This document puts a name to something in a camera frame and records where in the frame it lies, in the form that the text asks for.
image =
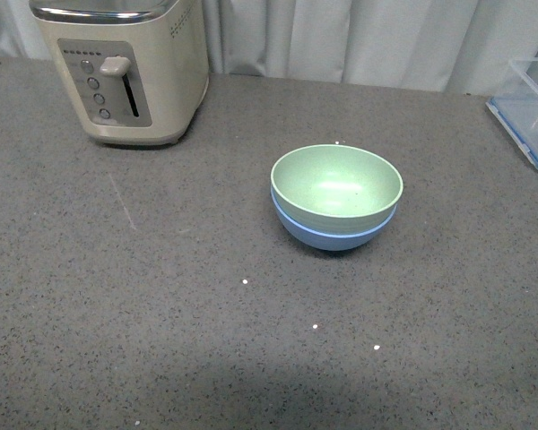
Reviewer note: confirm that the green bowl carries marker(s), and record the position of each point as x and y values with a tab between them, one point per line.
336	189

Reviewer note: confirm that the blue bowl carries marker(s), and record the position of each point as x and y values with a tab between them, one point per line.
326	241

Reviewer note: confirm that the cream toaster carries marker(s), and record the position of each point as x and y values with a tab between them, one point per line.
135	71

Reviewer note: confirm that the white curtain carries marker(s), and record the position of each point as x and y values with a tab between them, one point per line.
448	46

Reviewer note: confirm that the blue-rimmed container lid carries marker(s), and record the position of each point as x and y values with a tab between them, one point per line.
519	117

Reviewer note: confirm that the clear plastic container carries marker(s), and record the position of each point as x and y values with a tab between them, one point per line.
520	81

